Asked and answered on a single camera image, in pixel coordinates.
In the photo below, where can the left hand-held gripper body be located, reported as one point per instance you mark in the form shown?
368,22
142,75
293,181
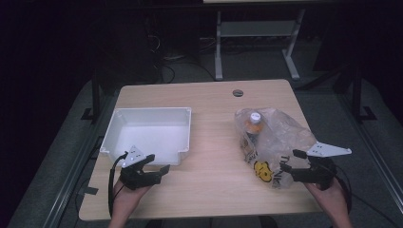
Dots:
139,177

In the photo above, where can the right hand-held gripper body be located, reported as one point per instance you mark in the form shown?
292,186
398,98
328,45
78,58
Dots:
320,172

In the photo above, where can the clear plastic bag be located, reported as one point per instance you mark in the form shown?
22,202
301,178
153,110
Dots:
278,145

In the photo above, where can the orange drink bottle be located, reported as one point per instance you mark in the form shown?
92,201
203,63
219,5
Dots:
254,125

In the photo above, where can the person's left hand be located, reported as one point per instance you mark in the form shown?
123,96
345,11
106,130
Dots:
126,198

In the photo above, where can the person's right hand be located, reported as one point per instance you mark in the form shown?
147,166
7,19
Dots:
328,198

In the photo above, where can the white plastic bin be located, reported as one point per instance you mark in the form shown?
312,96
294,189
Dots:
149,136

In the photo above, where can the grey tape strip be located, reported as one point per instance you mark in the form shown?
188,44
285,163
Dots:
90,191

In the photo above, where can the black metal stand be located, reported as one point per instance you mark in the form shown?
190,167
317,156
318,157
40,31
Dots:
358,98
95,98

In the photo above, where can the grey table grommet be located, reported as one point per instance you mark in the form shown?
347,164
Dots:
238,93

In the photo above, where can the aluminium floor rail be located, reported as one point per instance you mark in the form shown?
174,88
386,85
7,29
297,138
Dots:
79,164
377,158

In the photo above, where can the white metal table frame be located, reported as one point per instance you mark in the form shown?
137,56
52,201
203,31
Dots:
253,29

